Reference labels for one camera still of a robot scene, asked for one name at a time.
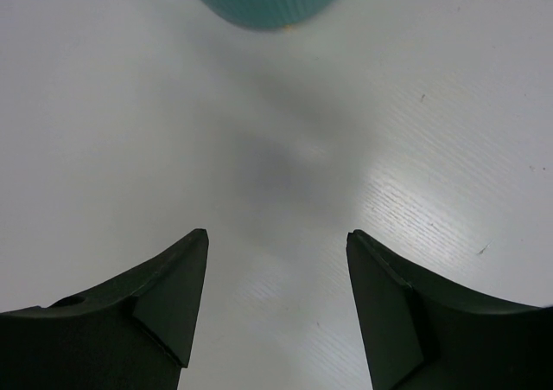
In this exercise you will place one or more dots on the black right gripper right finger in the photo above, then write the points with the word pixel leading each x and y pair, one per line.
pixel 423 331

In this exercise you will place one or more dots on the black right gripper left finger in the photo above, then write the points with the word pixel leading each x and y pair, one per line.
pixel 133 331

